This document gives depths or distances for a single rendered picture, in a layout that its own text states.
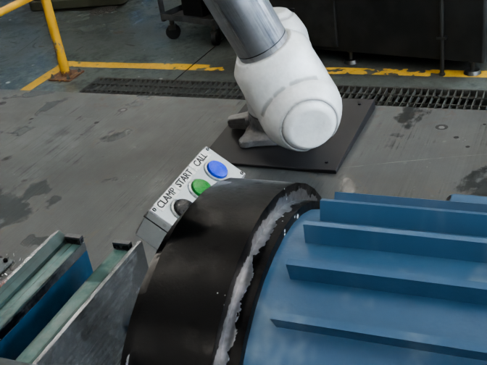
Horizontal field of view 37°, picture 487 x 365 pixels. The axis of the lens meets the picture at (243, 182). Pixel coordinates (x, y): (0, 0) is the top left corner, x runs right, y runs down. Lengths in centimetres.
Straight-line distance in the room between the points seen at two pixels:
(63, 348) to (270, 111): 57
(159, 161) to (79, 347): 70
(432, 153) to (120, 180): 66
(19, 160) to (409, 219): 155
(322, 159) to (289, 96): 26
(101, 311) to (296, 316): 79
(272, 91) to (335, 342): 106
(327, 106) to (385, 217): 100
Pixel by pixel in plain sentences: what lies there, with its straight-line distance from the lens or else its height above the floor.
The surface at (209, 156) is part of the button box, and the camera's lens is 99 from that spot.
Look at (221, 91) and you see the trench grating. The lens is 413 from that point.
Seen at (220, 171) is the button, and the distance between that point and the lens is 97.
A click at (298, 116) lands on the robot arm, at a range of 129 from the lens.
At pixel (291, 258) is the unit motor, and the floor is 135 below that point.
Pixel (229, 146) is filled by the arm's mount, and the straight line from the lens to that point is 162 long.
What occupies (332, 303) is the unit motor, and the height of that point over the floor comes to 135.
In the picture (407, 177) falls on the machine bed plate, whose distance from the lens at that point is 145.
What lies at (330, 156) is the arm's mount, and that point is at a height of 81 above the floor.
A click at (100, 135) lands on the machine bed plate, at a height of 80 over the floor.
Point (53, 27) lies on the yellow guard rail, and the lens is 470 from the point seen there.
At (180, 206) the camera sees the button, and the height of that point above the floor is 107.
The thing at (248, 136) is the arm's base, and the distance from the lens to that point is 160.
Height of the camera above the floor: 153
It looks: 29 degrees down
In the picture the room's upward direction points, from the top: 9 degrees counter-clockwise
